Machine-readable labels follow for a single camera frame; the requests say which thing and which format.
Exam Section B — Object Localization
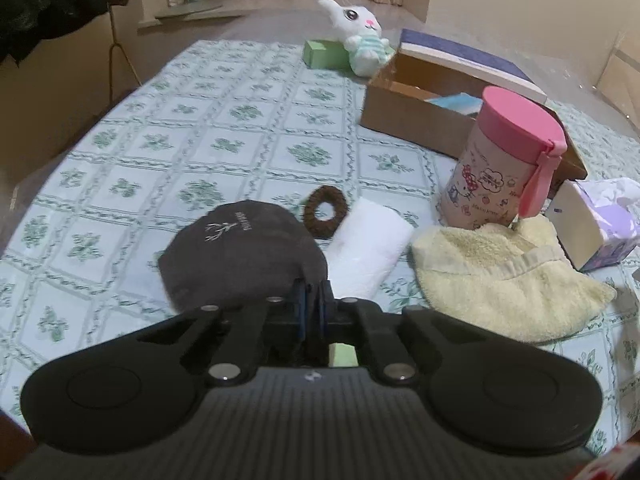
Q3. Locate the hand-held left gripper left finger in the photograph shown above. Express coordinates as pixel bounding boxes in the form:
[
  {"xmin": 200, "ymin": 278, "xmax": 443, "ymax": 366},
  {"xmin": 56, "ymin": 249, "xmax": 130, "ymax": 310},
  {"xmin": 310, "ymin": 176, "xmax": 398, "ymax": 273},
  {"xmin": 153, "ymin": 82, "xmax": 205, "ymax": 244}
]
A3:
[{"xmin": 135, "ymin": 279, "xmax": 308, "ymax": 387}]

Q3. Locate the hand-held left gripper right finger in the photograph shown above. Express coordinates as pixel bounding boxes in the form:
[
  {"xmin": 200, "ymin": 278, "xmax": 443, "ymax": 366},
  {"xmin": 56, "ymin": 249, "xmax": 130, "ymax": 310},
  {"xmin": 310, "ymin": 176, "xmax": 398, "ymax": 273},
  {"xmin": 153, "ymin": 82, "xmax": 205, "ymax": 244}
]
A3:
[{"xmin": 317, "ymin": 280, "xmax": 480, "ymax": 387}]

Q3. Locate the green paper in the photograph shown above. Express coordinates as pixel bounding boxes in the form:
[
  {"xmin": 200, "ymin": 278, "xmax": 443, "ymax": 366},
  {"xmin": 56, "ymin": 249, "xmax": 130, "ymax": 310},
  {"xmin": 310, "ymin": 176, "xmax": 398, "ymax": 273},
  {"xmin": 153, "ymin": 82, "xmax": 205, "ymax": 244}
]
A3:
[{"xmin": 327, "ymin": 342, "xmax": 357, "ymax": 367}]

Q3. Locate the white paper towel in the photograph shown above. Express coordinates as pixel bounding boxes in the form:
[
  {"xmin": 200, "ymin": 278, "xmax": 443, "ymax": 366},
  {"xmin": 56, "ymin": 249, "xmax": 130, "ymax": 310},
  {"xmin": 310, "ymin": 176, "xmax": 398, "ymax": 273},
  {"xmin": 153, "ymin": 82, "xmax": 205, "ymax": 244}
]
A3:
[{"xmin": 327, "ymin": 197, "xmax": 415, "ymax": 301}]

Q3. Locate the gray hat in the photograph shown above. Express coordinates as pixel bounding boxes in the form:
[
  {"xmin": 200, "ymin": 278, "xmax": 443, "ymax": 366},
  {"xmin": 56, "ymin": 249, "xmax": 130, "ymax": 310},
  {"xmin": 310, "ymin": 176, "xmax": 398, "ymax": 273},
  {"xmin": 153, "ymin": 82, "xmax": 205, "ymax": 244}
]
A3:
[{"xmin": 157, "ymin": 199, "xmax": 329, "ymax": 311}]

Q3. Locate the dark brown fuzzy scrunchie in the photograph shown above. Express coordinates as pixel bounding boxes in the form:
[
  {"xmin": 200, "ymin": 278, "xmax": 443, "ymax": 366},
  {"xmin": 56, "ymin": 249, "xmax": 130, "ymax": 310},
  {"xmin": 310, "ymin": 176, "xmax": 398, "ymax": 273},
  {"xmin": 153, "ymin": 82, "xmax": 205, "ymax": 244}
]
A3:
[{"xmin": 302, "ymin": 185, "xmax": 350, "ymax": 238}]

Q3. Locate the yellow towel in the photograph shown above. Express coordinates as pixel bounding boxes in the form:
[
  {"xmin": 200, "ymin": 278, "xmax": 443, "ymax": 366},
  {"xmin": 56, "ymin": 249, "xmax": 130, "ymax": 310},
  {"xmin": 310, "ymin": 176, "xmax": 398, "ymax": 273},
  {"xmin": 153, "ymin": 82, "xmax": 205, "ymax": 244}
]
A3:
[{"xmin": 409, "ymin": 214, "xmax": 617, "ymax": 345}]

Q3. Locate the brown cardboard box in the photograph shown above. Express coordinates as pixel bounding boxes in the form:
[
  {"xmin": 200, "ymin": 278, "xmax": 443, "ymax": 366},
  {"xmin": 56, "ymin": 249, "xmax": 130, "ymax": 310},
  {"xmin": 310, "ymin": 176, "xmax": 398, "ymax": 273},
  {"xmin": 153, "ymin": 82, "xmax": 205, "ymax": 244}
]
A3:
[{"xmin": 360, "ymin": 50, "xmax": 589, "ymax": 182}]

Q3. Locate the blue face mask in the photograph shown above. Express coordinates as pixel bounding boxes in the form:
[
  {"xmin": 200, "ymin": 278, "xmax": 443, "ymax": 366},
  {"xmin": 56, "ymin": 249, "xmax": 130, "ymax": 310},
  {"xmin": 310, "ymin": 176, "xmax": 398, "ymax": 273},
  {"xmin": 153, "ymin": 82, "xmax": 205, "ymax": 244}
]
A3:
[{"xmin": 425, "ymin": 92, "xmax": 484, "ymax": 119}]

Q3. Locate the pink lidded cup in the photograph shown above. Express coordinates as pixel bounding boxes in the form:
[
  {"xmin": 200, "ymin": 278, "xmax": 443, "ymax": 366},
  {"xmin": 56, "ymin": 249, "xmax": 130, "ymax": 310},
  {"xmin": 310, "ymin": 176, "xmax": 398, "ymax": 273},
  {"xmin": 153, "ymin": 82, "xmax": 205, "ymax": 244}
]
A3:
[{"xmin": 438, "ymin": 85, "xmax": 569, "ymax": 230}]

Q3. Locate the green box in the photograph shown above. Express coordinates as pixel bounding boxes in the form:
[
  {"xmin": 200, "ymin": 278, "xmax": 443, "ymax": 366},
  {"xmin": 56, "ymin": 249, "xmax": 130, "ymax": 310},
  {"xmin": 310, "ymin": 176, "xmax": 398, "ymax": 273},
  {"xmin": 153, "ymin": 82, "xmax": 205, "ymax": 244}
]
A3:
[{"xmin": 302, "ymin": 38, "xmax": 354, "ymax": 71}]

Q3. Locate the white plush bunny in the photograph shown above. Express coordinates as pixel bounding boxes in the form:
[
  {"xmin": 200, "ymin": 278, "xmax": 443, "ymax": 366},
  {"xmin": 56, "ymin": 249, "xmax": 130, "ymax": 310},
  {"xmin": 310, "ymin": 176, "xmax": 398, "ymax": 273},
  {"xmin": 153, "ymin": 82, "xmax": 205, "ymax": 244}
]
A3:
[{"xmin": 317, "ymin": 0, "xmax": 396, "ymax": 77}]

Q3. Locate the purple tissue pack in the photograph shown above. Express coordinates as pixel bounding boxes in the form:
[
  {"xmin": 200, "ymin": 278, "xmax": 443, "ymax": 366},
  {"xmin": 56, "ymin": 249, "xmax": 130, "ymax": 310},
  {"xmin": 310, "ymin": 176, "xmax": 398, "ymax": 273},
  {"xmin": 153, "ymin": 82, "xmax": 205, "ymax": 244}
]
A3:
[{"xmin": 543, "ymin": 177, "xmax": 640, "ymax": 274}]

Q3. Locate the blue and white box lid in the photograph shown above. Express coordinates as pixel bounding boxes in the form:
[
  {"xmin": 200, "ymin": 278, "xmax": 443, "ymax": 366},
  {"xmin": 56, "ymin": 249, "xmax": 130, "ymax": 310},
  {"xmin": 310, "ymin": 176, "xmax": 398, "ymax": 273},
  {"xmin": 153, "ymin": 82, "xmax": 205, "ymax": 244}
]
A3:
[{"xmin": 398, "ymin": 28, "xmax": 549, "ymax": 106}]

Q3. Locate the shiny black puffer jacket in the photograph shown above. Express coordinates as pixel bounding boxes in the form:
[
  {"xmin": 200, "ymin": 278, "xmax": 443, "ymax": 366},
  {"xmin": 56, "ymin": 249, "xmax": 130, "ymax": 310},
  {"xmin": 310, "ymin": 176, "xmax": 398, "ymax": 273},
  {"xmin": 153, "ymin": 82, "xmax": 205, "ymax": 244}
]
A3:
[{"xmin": 0, "ymin": 0, "xmax": 53, "ymax": 62}]

